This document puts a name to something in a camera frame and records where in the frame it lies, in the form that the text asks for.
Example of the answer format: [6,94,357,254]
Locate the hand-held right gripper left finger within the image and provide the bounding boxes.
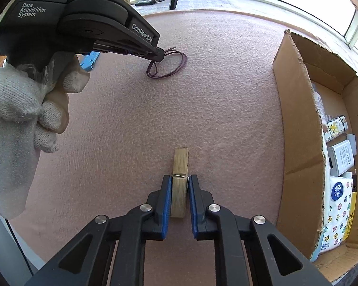
[24,175,172,286]

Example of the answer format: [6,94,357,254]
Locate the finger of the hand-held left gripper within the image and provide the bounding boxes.
[92,8,165,64]

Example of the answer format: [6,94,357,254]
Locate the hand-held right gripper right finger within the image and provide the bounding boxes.
[188,174,332,286]

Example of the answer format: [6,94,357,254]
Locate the wooden clothespin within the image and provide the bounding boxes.
[170,147,189,218]

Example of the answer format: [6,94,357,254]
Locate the dark red rubber bands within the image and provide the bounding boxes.
[146,46,188,80]

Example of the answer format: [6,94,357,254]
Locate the cardboard box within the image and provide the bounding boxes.
[272,29,358,284]

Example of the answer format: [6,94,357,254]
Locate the white patterned lighter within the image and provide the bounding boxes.
[323,115,348,142]

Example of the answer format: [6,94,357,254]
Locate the person's left hand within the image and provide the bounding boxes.
[0,56,90,219]

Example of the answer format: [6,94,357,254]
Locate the blue phone stand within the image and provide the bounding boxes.
[79,51,101,72]

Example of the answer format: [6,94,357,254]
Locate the pink felt table cover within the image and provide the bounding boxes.
[16,9,317,286]

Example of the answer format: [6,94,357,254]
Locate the star printed tissue pack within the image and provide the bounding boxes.
[319,173,354,255]

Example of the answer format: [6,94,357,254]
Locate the white charger adapter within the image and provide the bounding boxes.
[327,134,357,176]

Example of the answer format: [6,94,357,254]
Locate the white framed window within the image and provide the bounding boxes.
[179,0,358,50]

